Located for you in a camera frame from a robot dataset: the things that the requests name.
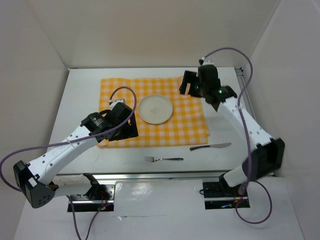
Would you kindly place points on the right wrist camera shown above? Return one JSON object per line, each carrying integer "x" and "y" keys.
{"x": 205, "y": 62}

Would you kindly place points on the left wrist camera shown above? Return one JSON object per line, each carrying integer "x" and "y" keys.
{"x": 120, "y": 100}

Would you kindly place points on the clear plastic cup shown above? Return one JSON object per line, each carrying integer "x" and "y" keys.
{"x": 179, "y": 81}

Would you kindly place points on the silver fork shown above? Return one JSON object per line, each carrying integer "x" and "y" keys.
{"x": 155, "y": 159}

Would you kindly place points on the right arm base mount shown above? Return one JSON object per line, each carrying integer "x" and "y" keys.
{"x": 217, "y": 199}

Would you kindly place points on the aluminium rail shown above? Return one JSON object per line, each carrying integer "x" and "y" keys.
{"x": 245, "y": 97}
{"x": 148, "y": 176}

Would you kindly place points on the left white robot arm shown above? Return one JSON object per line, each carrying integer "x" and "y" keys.
{"x": 38, "y": 179}

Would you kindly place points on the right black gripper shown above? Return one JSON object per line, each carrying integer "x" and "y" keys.
{"x": 189, "y": 77}

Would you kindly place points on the front aluminium rail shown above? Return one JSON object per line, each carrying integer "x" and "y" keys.
{"x": 148, "y": 176}

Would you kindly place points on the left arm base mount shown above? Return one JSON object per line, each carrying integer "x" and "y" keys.
{"x": 93, "y": 195}

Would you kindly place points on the black handled table knife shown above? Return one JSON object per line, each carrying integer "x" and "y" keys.
{"x": 216, "y": 146}

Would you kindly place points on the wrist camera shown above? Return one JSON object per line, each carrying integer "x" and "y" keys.
{"x": 205, "y": 62}
{"x": 120, "y": 100}

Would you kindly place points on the yellow white checkered cloth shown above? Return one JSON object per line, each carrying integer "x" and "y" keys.
{"x": 186, "y": 126}

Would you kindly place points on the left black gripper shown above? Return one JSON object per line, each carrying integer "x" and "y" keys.
{"x": 130, "y": 130}

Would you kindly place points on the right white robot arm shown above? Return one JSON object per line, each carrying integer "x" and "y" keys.
{"x": 265, "y": 153}

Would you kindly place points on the right side aluminium rail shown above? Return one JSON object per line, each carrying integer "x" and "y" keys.
{"x": 245, "y": 97}

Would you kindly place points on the cream round plate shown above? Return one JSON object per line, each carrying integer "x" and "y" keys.
{"x": 155, "y": 109}

